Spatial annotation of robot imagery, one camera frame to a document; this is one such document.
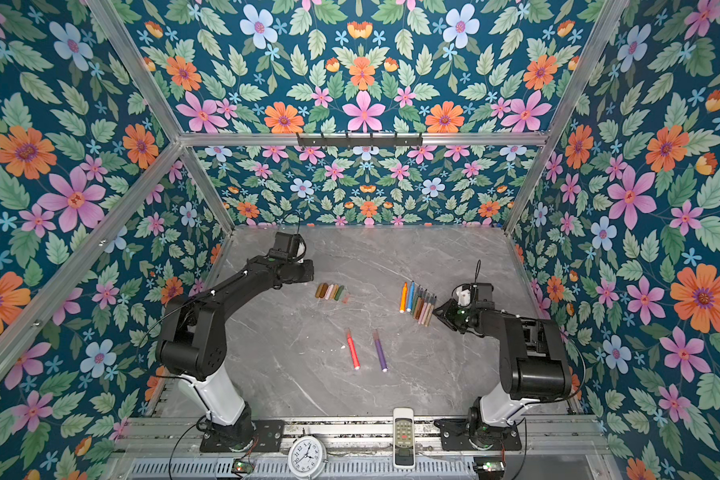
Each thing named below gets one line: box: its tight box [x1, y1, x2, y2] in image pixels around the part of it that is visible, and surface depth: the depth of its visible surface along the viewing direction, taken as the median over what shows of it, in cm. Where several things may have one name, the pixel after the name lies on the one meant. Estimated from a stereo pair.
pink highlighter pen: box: [347, 331, 360, 370], surface depth 89 cm
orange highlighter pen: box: [399, 282, 409, 313], surface depth 100 cm
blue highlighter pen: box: [406, 280, 415, 313], surface depth 100 cm
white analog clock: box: [288, 435, 327, 480], surface depth 69 cm
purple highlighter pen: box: [373, 329, 388, 373], surface depth 90 cm
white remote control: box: [393, 407, 416, 470], surface depth 73 cm
